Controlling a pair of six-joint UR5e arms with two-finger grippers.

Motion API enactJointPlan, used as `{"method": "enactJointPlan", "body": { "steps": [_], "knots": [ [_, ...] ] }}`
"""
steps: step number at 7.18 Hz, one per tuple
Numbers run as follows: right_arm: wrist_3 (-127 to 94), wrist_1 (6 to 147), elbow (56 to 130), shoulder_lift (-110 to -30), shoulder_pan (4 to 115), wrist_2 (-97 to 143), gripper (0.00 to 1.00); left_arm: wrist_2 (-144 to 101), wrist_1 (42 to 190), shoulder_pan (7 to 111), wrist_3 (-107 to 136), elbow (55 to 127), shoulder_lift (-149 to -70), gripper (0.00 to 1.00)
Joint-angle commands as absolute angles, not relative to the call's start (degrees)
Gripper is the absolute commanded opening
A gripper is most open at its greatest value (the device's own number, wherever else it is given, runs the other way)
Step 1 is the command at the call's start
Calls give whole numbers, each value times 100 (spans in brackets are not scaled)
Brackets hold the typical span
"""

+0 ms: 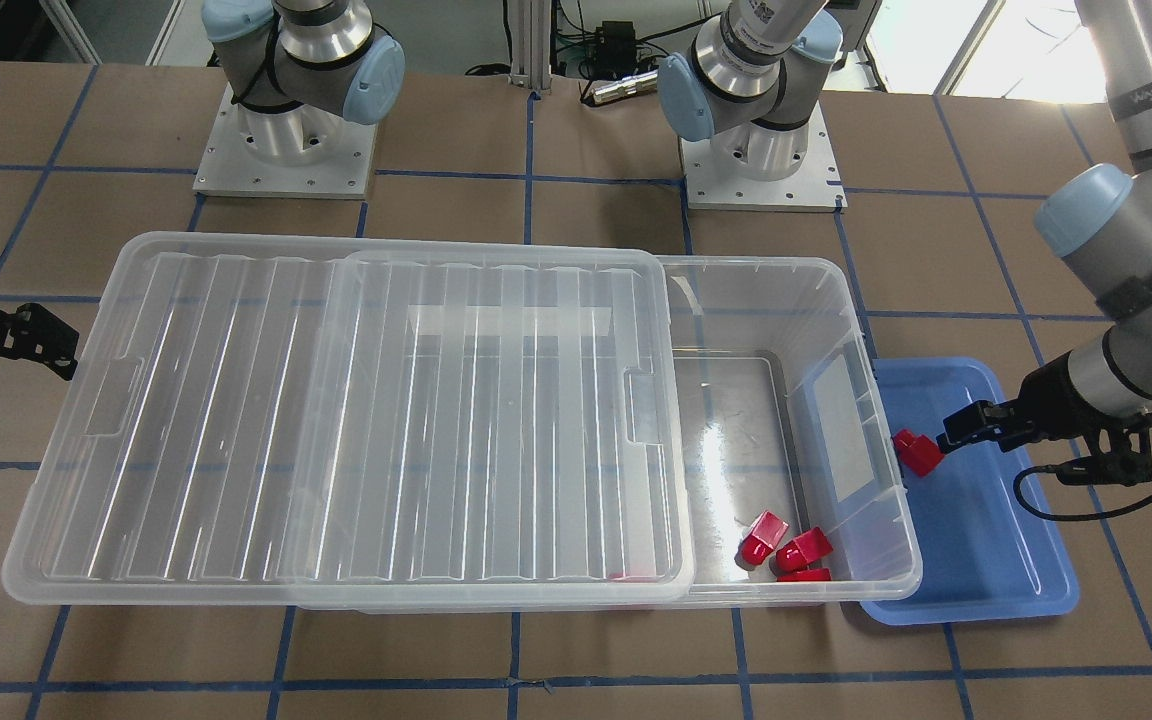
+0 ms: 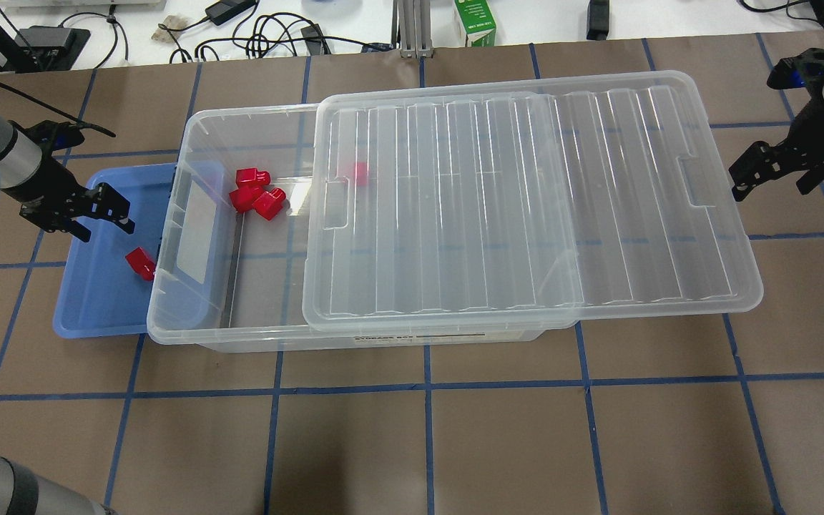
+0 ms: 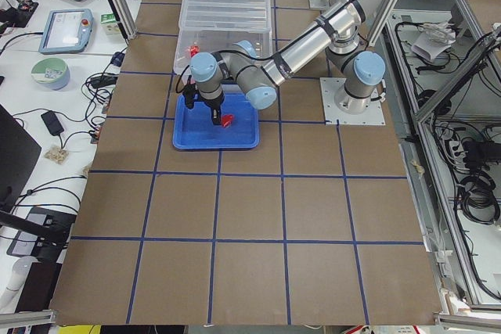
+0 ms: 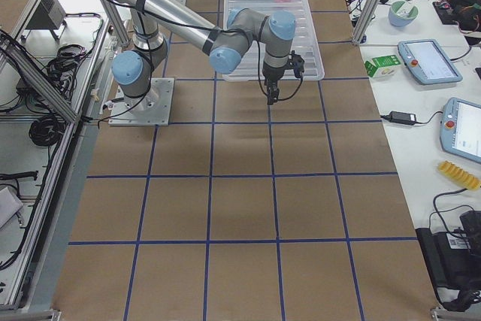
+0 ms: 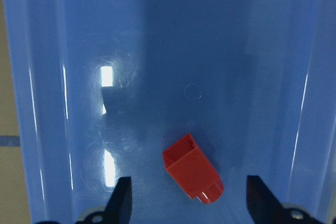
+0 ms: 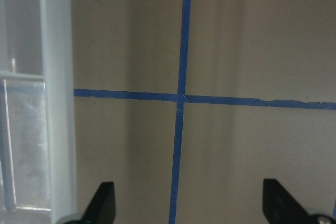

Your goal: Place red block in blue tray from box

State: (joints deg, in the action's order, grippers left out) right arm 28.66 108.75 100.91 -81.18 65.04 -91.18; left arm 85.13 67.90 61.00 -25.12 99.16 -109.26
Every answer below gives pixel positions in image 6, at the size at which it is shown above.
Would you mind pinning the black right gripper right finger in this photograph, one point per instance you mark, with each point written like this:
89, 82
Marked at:
280, 207

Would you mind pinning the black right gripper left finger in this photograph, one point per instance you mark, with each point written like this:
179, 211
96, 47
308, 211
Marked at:
102, 207

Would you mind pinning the clear plastic box lid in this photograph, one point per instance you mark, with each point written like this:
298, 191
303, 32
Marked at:
38, 167

